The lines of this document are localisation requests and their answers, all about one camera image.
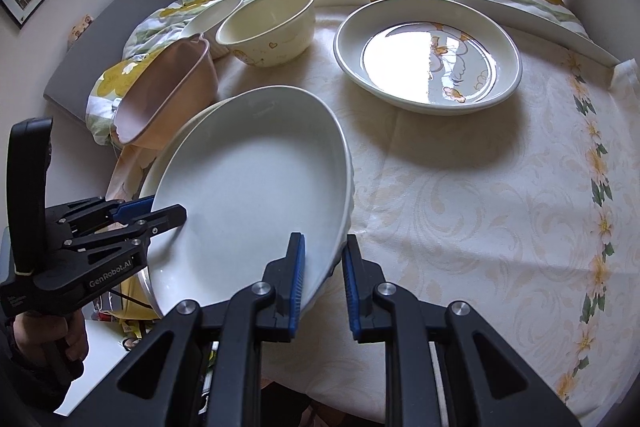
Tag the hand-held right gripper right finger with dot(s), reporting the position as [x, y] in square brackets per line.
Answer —
[350, 277]

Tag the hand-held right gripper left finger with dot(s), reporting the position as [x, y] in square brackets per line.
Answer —
[299, 267]

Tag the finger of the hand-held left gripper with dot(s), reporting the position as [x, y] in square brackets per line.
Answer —
[167, 216]
[132, 209]

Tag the white plate with grey rim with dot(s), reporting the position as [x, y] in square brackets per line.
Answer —
[181, 134]

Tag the large white oval plate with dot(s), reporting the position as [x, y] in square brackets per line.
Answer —
[250, 187]

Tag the pink bowl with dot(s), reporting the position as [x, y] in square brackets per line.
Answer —
[160, 92]

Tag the plain white bowl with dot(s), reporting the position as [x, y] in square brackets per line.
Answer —
[210, 19]

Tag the cream bowl with heart print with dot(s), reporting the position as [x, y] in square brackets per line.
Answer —
[270, 42]

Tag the person's left hand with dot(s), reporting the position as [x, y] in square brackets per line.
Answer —
[75, 342]

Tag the yellow packet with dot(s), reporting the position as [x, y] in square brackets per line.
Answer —
[125, 314]

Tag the cream patterned tablecloth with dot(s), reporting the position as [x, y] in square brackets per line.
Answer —
[475, 207]

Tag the grey cushion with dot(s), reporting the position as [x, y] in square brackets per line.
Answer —
[125, 7]

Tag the cream plate with flower print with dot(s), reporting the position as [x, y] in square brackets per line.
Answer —
[430, 57]

